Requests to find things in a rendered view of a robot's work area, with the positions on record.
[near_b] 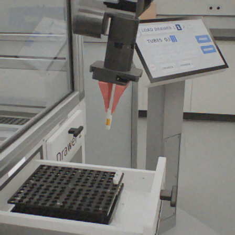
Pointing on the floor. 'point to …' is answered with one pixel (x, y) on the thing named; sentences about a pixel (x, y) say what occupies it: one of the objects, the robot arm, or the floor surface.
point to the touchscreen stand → (169, 153)
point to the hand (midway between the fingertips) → (110, 108)
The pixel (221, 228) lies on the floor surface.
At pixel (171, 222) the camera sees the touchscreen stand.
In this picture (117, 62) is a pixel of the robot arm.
